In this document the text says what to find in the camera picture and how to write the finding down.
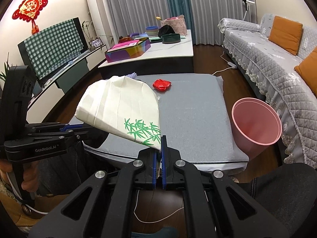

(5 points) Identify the potted green plant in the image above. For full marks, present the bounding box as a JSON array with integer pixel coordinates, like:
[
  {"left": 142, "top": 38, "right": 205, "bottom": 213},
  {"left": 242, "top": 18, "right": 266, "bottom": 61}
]
[{"left": 0, "top": 53, "right": 12, "bottom": 82}]

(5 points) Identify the television with checked cloth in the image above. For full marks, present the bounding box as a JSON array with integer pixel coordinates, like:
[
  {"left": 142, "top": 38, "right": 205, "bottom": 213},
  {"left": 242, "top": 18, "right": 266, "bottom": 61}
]
[{"left": 18, "top": 18, "right": 88, "bottom": 82}]

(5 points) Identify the white and green TV cabinet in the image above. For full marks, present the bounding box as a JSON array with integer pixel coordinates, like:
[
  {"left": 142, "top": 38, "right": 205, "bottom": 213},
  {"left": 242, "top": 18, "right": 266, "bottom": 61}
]
[{"left": 26, "top": 45, "right": 107, "bottom": 123}]

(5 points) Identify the white standing air conditioner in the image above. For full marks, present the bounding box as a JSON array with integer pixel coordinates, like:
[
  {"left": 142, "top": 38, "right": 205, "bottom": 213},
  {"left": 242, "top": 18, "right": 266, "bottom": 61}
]
[{"left": 87, "top": 0, "right": 118, "bottom": 49}]

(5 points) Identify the grey quilted sofa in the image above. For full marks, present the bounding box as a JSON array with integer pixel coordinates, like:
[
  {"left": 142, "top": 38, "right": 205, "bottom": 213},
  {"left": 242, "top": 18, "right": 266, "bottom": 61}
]
[{"left": 218, "top": 14, "right": 316, "bottom": 168}]

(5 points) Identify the purple foam fruit net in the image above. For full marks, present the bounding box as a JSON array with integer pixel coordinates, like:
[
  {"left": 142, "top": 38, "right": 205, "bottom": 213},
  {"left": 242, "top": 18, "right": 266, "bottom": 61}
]
[{"left": 126, "top": 73, "right": 137, "bottom": 79}]

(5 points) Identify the orange cushion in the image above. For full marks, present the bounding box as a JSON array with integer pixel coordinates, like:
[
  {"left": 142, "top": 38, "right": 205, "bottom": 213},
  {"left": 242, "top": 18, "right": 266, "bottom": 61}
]
[
  {"left": 294, "top": 47, "right": 317, "bottom": 95},
  {"left": 269, "top": 16, "right": 303, "bottom": 55}
]

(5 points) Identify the person's left hand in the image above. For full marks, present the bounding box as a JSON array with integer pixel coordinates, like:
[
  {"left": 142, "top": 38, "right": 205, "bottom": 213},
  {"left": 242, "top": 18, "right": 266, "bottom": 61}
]
[{"left": 1, "top": 159, "right": 39, "bottom": 192}]

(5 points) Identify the grey pleated curtain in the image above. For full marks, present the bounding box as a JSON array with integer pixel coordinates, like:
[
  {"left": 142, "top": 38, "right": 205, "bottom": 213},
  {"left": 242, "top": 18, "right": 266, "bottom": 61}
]
[{"left": 107, "top": 0, "right": 257, "bottom": 45}]

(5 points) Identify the dark green round tin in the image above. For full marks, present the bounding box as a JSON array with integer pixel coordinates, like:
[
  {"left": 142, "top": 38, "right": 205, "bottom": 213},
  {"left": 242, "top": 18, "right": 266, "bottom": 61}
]
[{"left": 161, "top": 33, "right": 180, "bottom": 44}]

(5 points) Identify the red wrapper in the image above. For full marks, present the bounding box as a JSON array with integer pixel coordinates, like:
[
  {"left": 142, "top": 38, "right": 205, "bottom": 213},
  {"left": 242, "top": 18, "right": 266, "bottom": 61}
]
[{"left": 153, "top": 79, "right": 171, "bottom": 92}]

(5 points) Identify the small photo frame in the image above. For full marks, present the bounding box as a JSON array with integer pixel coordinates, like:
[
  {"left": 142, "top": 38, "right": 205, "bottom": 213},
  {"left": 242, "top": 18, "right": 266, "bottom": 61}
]
[{"left": 89, "top": 38, "right": 103, "bottom": 49}]

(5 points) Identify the blue lidded bowl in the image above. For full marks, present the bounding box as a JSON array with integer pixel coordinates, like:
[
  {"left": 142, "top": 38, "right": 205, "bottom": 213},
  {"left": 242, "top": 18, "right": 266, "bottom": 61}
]
[{"left": 146, "top": 26, "right": 159, "bottom": 36}]

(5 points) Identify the grey felt table mat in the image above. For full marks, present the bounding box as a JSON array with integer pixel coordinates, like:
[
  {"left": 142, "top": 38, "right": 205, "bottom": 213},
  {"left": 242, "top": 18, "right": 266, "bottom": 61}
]
[{"left": 88, "top": 74, "right": 249, "bottom": 174}]

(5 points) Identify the teal curtain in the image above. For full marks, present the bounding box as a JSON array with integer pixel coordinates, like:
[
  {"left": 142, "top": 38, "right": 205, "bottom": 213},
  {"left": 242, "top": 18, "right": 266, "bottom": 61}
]
[{"left": 167, "top": 0, "right": 196, "bottom": 44}]

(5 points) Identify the red Chinese knot decoration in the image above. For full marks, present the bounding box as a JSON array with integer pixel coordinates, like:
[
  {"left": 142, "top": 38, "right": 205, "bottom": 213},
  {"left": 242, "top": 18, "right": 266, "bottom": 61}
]
[{"left": 12, "top": 0, "right": 48, "bottom": 35}]

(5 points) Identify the pink trash bin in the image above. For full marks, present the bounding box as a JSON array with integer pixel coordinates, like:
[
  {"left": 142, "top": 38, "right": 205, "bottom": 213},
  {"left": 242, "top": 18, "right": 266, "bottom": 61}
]
[{"left": 231, "top": 97, "right": 282, "bottom": 160}]

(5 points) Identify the white marble coffee table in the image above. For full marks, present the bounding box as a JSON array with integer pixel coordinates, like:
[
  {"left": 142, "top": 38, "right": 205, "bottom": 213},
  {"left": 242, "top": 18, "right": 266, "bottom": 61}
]
[{"left": 98, "top": 30, "right": 194, "bottom": 79}]

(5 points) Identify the orange cushion near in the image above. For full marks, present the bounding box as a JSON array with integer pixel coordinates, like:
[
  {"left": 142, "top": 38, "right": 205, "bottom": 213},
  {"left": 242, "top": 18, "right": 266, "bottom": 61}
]
[{"left": 294, "top": 47, "right": 317, "bottom": 95}]

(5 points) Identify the white power strip cable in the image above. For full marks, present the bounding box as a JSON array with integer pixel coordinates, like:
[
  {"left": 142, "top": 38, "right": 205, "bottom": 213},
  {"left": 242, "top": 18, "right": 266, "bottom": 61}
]
[{"left": 211, "top": 50, "right": 239, "bottom": 76}]

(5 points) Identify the orange cushion far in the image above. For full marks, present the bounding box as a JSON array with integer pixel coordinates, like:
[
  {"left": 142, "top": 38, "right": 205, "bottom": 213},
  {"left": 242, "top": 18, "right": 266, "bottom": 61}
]
[{"left": 269, "top": 16, "right": 303, "bottom": 55}]

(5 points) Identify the white bamboo-print paper bag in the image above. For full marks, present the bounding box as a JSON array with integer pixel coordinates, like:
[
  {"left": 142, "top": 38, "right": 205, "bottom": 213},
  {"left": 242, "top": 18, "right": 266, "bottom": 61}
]
[{"left": 75, "top": 76, "right": 161, "bottom": 150}]

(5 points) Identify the black cap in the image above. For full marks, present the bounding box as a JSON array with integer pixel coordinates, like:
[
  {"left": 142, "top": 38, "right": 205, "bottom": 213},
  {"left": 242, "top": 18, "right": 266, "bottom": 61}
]
[{"left": 158, "top": 25, "right": 175, "bottom": 38}]

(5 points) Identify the colourful gift box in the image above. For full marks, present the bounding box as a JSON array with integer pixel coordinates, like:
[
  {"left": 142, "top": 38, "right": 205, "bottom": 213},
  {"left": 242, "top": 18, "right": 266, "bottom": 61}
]
[{"left": 105, "top": 38, "right": 151, "bottom": 62}]

